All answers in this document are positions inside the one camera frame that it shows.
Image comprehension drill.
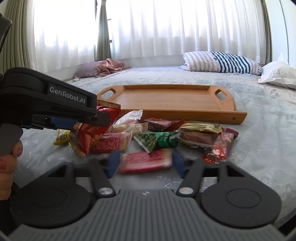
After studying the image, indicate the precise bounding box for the yellow snack packet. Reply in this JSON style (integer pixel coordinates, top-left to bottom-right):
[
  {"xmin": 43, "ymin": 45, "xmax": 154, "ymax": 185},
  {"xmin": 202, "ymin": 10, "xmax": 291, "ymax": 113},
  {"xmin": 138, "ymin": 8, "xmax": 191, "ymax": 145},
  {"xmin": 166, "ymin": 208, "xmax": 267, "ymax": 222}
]
[{"xmin": 54, "ymin": 129, "xmax": 70, "ymax": 146}]

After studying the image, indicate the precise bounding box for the red nut snack bag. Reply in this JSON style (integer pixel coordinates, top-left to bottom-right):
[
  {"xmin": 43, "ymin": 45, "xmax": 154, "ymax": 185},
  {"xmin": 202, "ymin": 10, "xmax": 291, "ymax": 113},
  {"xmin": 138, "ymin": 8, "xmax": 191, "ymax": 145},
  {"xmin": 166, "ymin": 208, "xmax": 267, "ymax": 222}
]
[{"xmin": 69, "ymin": 100, "xmax": 121, "ymax": 156}]

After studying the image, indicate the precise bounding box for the brown chocolate packet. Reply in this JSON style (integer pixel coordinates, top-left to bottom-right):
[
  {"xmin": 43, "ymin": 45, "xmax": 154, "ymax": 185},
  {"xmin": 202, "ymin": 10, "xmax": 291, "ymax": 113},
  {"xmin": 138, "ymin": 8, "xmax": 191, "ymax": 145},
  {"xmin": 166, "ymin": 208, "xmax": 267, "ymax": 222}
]
[{"xmin": 178, "ymin": 131, "xmax": 219, "ymax": 149}]

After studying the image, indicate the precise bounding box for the red clear cracker packet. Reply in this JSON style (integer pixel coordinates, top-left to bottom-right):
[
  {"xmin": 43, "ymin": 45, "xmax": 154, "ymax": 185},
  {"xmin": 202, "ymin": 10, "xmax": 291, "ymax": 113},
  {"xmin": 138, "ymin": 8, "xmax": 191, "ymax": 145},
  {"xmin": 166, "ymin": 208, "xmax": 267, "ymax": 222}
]
[{"xmin": 90, "ymin": 132, "xmax": 132, "ymax": 154}]

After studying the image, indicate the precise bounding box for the red chocolate bar packet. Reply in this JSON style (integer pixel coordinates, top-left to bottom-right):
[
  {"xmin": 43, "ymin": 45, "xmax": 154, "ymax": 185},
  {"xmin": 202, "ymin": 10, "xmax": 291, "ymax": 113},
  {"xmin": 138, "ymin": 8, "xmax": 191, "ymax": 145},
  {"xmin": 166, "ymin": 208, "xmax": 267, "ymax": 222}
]
[{"xmin": 202, "ymin": 128, "xmax": 239, "ymax": 164}]

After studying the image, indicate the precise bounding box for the gold wafer packet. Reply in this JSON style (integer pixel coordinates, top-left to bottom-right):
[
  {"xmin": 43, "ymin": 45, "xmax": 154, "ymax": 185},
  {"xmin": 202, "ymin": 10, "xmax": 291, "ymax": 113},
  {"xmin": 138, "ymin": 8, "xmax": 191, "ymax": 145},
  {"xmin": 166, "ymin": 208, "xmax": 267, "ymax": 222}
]
[{"xmin": 180, "ymin": 121, "xmax": 222, "ymax": 133}]

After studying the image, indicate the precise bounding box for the beige biscuit packet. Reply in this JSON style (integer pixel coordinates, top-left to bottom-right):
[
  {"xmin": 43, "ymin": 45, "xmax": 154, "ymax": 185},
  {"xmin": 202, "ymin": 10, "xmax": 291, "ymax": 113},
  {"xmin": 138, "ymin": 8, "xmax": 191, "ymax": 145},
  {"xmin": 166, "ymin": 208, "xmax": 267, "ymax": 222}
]
[{"xmin": 106, "ymin": 123, "xmax": 148, "ymax": 136}]

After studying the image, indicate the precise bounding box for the green pea snack packet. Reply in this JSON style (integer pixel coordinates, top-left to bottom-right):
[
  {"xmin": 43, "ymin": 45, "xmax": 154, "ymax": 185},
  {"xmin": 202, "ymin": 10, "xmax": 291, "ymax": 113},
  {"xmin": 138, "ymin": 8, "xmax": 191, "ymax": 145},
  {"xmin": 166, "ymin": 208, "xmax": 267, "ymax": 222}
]
[{"xmin": 133, "ymin": 132, "xmax": 179, "ymax": 153}]

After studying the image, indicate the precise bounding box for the dark red bar packet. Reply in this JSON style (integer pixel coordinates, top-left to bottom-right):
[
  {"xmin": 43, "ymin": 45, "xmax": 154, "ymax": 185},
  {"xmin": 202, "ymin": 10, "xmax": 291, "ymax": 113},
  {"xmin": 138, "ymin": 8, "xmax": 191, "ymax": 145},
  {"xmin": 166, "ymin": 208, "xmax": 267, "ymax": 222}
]
[{"xmin": 144, "ymin": 118, "xmax": 185, "ymax": 132}]

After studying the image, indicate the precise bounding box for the white red pastry packet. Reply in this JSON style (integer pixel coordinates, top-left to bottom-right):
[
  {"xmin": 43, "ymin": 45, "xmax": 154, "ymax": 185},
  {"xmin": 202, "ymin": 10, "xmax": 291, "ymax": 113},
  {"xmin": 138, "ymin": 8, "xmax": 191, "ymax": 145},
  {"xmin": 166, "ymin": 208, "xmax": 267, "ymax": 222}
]
[{"xmin": 115, "ymin": 109, "xmax": 143, "ymax": 125}]

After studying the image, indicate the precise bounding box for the person left hand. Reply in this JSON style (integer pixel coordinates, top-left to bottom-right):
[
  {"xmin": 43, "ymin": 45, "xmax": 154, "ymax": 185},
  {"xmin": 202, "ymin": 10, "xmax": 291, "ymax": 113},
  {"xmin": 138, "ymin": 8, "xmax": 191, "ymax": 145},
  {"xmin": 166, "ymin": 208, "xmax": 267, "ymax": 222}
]
[{"xmin": 0, "ymin": 140, "xmax": 23, "ymax": 201}]

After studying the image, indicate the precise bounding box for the purple pillow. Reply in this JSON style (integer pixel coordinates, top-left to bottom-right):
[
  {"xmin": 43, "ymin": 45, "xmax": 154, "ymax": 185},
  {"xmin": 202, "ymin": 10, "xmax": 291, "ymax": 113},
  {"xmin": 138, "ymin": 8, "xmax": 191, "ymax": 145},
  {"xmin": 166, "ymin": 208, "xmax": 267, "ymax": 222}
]
[{"xmin": 73, "ymin": 61, "xmax": 99, "ymax": 79}]

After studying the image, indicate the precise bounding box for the wooden serving tray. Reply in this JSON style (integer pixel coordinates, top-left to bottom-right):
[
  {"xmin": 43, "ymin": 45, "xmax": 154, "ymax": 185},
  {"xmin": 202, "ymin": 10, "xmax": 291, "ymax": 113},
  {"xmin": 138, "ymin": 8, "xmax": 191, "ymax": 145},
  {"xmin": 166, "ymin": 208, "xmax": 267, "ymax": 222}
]
[{"xmin": 97, "ymin": 84, "xmax": 247, "ymax": 125}]

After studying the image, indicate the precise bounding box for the pink crumpled cloth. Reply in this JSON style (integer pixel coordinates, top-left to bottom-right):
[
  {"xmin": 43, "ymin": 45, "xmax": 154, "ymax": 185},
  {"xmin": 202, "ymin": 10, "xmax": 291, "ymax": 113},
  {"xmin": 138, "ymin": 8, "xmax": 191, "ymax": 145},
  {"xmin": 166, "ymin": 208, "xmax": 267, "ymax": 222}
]
[{"xmin": 95, "ymin": 58, "xmax": 130, "ymax": 78}]

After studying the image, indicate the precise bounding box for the white sheer curtain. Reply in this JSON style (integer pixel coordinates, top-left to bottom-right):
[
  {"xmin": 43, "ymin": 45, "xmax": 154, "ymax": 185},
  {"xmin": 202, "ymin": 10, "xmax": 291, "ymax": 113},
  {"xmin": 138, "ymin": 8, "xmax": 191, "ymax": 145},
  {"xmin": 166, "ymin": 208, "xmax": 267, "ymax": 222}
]
[{"xmin": 28, "ymin": 1, "xmax": 266, "ymax": 72}]

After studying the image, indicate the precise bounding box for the lace snowflake bedspread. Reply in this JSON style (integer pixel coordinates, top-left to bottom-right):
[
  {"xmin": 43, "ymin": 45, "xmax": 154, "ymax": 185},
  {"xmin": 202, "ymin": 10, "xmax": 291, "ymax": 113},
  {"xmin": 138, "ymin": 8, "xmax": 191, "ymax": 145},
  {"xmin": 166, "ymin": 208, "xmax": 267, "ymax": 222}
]
[{"xmin": 14, "ymin": 67, "xmax": 295, "ymax": 219}]

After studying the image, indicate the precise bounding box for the green drape curtain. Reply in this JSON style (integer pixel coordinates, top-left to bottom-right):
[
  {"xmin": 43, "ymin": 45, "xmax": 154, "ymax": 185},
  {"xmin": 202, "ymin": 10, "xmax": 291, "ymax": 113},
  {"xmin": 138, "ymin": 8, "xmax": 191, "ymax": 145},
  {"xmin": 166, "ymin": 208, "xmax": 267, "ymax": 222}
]
[{"xmin": 96, "ymin": 0, "xmax": 111, "ymax": 61}]

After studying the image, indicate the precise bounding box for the striped folded quilt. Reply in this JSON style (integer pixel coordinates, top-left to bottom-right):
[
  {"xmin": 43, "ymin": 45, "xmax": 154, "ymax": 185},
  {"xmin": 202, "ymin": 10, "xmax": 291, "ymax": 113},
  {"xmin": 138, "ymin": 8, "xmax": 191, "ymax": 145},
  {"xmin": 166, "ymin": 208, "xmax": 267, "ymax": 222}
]
[{"xmin": 180, "ymin": 51, "xmax": 262, "ymax": 76}]

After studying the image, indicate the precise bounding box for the white pillow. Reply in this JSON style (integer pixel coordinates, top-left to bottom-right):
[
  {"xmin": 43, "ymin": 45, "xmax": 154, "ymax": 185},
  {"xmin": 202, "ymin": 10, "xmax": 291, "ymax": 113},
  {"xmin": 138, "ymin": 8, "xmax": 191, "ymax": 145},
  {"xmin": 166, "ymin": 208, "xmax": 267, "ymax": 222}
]
[{"xmin": 258, "ymin": 53, "xmax": 296, "ymax": 90}]

